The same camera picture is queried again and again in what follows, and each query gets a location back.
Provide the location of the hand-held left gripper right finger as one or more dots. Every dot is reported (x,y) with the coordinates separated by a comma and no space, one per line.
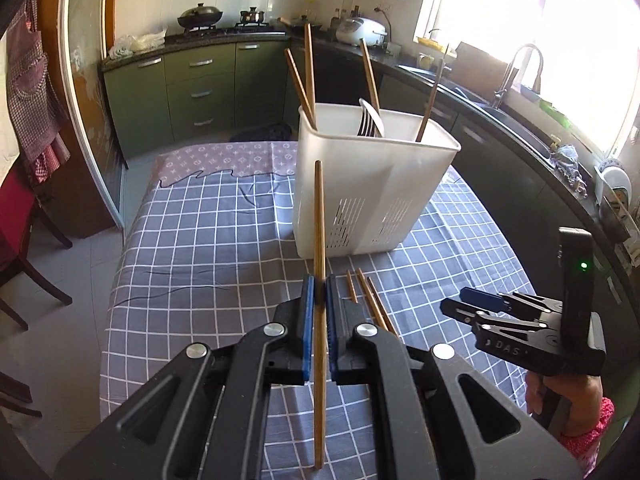
(331,330)

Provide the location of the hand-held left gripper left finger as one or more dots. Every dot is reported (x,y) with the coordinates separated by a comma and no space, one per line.
(308,330)

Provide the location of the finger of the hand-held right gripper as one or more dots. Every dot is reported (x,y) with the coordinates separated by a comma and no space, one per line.
(485,299)
(492,340)

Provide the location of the white plastic utensil holder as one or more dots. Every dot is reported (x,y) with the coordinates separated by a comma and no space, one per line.
(370,195)

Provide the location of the person's right forearm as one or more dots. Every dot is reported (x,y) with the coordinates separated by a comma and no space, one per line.
(587,440)

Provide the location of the person's right hand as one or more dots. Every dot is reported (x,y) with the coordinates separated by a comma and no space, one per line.
(582,400)

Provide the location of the blue checkered tablecloth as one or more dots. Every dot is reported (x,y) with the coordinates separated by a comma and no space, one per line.
(210,260)

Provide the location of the dish rack with plates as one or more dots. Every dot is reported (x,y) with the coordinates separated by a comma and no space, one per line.
(612,195)

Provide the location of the crumpled dish rag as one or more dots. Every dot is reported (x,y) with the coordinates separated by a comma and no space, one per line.
(569,165)

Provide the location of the steel kitchen sink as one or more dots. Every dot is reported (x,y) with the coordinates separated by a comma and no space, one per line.
(520,130)

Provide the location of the black kitchen countertop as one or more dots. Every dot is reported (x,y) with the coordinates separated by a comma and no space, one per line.
(500,110)

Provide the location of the green tray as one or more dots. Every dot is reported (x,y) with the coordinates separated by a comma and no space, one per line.
(555,112)

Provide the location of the tall steel faucet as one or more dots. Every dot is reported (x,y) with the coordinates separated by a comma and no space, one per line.
(505,80)

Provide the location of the wooden cutting board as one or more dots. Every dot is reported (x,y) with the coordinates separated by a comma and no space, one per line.
(477,67)

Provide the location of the small steel faucet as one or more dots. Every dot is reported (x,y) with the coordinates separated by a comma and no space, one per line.
(446,67)

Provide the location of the small pale cup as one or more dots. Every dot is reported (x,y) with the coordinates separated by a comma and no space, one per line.
(426,60)

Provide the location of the green base cabinets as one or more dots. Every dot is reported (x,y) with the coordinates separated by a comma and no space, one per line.
(200,90)

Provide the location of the yellow sponge holder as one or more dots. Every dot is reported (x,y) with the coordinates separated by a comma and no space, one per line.
(427,41)

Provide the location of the kitchen window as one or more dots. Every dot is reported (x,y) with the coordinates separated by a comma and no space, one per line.
(550,25)

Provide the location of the white rice cooker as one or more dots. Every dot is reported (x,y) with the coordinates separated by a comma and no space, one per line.
(360,31)

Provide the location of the dark wooden chair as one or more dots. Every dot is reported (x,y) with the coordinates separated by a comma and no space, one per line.
(15,395)

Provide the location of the red cushioned wooden chair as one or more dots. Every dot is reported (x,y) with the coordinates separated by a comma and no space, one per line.
(20,230)

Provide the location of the black frying pan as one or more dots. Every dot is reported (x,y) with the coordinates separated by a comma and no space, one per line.
(297,22)

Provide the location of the gas stove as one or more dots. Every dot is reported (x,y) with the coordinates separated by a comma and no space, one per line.
(235,31)

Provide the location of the dark condiment bottles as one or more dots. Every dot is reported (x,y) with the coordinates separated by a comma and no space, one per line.
(345,17)

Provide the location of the small dark cooking pot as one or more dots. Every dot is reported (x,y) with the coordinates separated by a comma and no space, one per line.
(252,16)

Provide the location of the glass sliding door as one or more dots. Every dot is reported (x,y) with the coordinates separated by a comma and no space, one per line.
(92,95)

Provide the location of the black wok with lid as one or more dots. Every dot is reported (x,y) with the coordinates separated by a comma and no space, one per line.
(200,16)

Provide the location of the white plastic bags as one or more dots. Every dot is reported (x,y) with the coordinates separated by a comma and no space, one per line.
(137,42)

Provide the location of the red checkered apron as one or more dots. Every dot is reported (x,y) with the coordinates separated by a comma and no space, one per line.
(32,85)

